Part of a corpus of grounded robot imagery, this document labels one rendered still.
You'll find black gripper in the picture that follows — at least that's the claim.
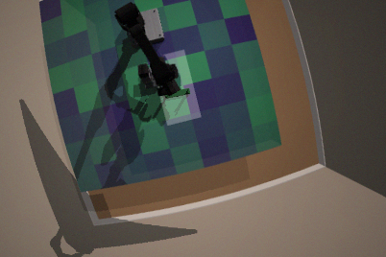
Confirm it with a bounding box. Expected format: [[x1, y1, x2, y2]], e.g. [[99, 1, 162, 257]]
[[157, 83, 168, 96]]

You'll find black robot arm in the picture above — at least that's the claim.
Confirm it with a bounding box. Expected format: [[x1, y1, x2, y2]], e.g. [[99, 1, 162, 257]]
[[114, 2, 180, 96]]

